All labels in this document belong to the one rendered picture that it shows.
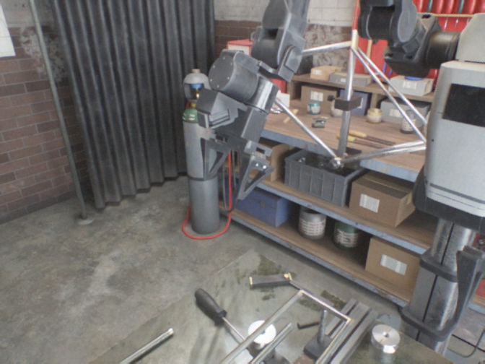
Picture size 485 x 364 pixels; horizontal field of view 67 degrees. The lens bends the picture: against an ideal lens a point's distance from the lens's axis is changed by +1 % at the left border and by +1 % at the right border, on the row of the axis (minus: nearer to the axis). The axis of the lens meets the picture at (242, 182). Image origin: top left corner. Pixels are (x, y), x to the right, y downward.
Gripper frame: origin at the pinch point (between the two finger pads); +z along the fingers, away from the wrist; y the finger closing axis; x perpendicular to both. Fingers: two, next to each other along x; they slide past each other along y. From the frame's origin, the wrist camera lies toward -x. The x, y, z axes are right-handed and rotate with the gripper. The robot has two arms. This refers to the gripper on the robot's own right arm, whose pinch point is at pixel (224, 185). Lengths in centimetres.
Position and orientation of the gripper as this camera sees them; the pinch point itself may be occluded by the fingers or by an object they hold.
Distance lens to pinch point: 66.1
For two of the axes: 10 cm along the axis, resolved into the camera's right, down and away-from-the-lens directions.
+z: -3.7, 9.2, 1.0
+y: 6.6, 3.4, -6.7
